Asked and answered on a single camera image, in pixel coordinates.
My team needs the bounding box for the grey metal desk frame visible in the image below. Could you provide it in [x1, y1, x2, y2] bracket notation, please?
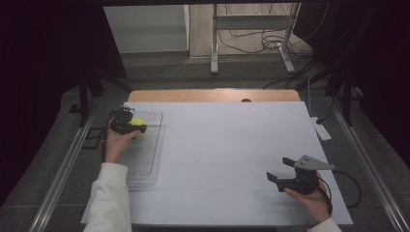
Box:
[210, 3, 302, 76]

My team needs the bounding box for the aluminium rail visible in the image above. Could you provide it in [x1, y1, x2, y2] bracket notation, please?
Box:
[328, 96, 410, 232]
[28, 100, 102, 232]

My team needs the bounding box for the tangle of black floor cables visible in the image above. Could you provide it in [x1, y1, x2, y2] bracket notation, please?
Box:
[217, 3, 323, 56]

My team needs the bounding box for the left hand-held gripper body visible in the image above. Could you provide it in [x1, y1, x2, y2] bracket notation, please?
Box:
[109, 104, 136, 135]

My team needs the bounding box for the person's right hand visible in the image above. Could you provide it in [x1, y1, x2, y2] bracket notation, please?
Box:
[283, 170, 334, 225]

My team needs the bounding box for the black metal stand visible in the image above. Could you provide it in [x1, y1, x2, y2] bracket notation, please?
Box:
[324, 64, 366, 128]
[68, 69, 132, 129]

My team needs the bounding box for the white cabinet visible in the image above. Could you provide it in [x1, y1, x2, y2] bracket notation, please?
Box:
[103, 4, 190, 54]

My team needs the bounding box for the black curtain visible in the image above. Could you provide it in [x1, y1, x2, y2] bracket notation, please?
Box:
[0, 0, 128, 207]
[292, 0, 410, 160]

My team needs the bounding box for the white power strip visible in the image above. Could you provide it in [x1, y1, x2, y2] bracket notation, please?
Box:
[310, 116, 333, 142]

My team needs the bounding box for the clear plastic storage bin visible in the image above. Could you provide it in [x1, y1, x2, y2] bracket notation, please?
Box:
[120, 110, 166, 189]

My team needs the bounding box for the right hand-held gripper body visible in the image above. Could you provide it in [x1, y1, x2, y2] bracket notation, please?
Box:
[276, 155, 337, 196]

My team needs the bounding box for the black power plug cable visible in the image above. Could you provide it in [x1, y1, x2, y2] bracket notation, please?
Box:
[315, 96, 337, 126]

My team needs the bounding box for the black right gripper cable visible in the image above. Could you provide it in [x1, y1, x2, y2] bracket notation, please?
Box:
[317, 169, 363, 210]

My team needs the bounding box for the person's left hand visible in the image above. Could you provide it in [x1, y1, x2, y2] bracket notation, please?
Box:
[103, 119, 142, 164]

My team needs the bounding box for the black floor frame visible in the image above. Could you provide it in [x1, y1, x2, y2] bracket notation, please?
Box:
[81, 127, 105, 151]

